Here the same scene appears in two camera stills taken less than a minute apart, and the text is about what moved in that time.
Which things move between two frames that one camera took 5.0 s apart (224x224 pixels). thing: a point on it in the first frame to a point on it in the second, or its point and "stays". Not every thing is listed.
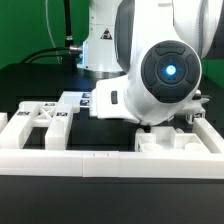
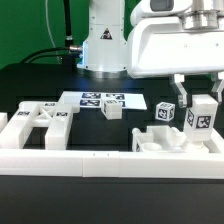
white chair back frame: [53, 115] stays
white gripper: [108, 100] to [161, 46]
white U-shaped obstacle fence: [115, 163] stays
